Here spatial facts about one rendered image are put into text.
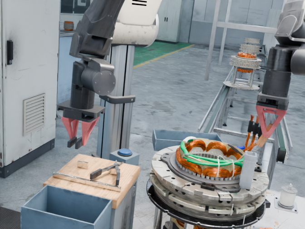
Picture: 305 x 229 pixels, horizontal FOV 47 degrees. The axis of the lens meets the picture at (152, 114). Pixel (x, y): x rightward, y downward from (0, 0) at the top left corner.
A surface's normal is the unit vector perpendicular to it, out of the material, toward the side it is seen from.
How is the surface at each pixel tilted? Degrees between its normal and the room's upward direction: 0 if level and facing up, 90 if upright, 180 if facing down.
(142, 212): 0
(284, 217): 0
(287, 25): 58
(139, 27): 93
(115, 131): 90
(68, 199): 90
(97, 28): 117
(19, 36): 90
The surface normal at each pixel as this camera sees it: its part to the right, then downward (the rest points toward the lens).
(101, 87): 0.59, 0.30
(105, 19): 0.43, 0.70
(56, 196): -0.24, 0.25
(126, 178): 0.11, -0.95
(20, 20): 0.95, 0.18
